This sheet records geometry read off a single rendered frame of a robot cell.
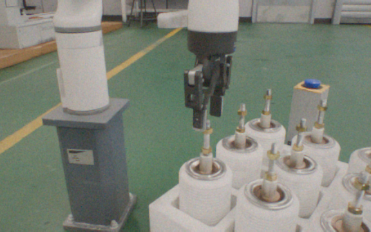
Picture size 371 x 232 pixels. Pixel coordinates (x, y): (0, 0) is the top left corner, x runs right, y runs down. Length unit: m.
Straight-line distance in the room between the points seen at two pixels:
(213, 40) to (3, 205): 0.76
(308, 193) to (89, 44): 0.49
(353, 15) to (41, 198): 5.35
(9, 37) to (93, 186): 2.33
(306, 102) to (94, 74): 0.52
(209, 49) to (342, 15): 5.29
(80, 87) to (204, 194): 0.33
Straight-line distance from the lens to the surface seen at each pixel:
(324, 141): 0.71
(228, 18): 0.45
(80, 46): 0.64
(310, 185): 0.58
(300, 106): 0.85
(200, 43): 0.45
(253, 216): 0.49
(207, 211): 0.55
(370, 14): 5.83
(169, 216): 0.57
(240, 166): 0.62
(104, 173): 0.72
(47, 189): 1.02
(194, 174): 0.54
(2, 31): 2.98
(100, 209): 0.78
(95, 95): 0.67
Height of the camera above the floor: 0.55
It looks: 23 degrees down
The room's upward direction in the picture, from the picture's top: straight up
